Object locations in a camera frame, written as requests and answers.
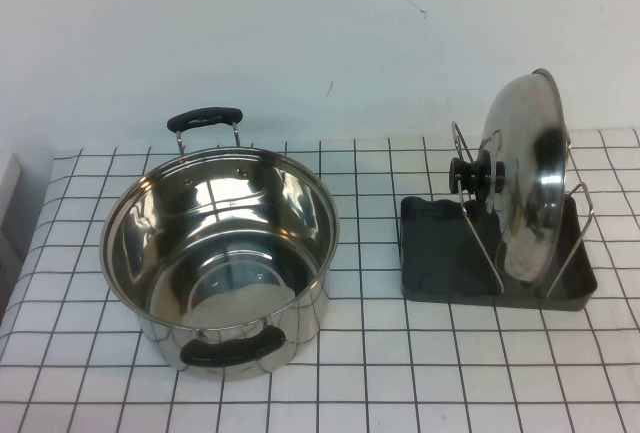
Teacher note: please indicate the white grid pattern tablecloth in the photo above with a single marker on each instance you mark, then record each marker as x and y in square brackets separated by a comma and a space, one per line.
[350, 378]

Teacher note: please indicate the dark grey drip tray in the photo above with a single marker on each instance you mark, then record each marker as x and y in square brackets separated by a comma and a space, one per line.
[435, 253]

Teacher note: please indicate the stainless steel cooking pot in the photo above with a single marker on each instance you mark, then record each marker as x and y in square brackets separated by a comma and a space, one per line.
[225, 253]

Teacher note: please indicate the stainless steel pot lid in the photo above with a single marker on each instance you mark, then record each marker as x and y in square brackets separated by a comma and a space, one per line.
[530, 178]

